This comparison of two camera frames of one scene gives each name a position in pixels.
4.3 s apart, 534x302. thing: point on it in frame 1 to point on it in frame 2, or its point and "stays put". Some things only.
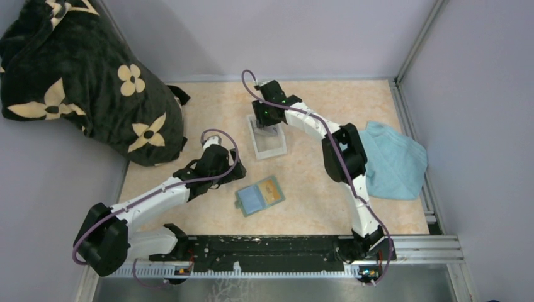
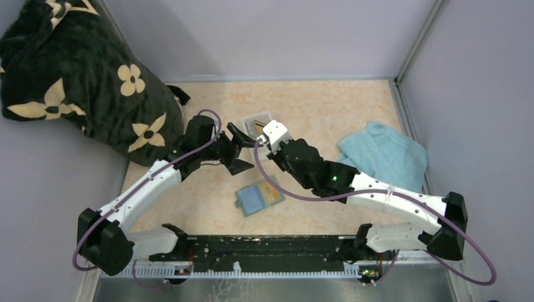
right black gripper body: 263,115 to 279,158
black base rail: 279,253 stays put
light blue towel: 396,165 stays put
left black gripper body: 237,174 to 223,149
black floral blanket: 64,60 stays put
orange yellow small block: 270,192 stays put
